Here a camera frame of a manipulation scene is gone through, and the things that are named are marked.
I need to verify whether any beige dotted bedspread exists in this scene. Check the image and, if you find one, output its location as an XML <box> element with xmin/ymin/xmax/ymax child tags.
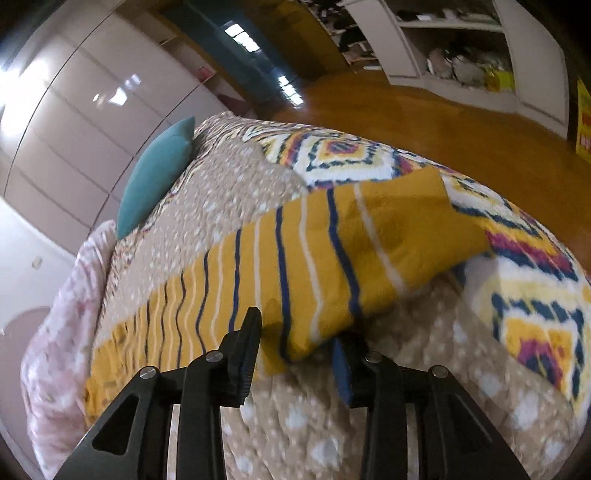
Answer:
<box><xmin>85</xmin><ymin>111</ymin><xmax>588</xmax><ymax>480</ymax></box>

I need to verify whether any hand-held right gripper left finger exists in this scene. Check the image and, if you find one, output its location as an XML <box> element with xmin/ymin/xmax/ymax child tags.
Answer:
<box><xmin>54</xmin><ymin>306</ymin><xmax>263</xmax><ymax>480</ymax></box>

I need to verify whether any yellow striped sweater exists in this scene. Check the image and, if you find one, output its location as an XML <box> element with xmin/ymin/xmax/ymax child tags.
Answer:
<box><xmin>84</xmin><ymin>166</ymin><xmax>493</xmax><ymax>416</ymax></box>

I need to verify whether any white glossy wardrobe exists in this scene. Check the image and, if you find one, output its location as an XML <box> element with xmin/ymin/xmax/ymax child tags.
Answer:
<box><xmin>0</xmin><ymin>4</ymin><xmax>259</xmax><ymax>259</ymax></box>

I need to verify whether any colourful patterned fleece blanket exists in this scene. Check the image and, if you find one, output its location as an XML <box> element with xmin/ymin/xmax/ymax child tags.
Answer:
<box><xmin>242</xmin><ymin>122</ymin><xmax>591</xmax><ymax>411</ymax></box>

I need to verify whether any teal pillow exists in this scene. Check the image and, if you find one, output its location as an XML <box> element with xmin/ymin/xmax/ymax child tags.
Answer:
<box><xmin>115</xmin><ymin>116</ymin><xmax>197</xmax><ymax>241</ymax></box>

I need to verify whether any white shelf unit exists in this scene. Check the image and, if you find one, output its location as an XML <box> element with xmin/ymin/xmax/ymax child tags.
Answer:
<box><xmin>344</xmin><ymin>0</ymin><xmax>571</xmax><ymax>139</ymax></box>

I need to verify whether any pink floral blanket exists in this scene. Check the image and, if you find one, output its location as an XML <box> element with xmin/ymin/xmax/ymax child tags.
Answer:
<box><xmin>19</xmin><ymin>219</ymin><xmax>118</xmax><ymax>480</ymax></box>

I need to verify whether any round wall panel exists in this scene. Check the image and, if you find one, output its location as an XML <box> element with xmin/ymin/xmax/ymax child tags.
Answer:
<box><xmin>0</xmin><ymin>307</ymin><xmax>52</xmax><ymax>339</ymax></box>

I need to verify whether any yellow wall poster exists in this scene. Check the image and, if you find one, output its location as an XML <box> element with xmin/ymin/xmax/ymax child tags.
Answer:
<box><xmin>575</xmin><ymin>76</ymin><xmax>591</xmax><ymax>155</ymax></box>

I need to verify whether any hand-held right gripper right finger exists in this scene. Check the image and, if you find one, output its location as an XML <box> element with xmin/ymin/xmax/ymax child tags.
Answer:
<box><xmin>331</xmin><ymin>333</ymin><xmax>531</xmax><ymax>480</ymax></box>

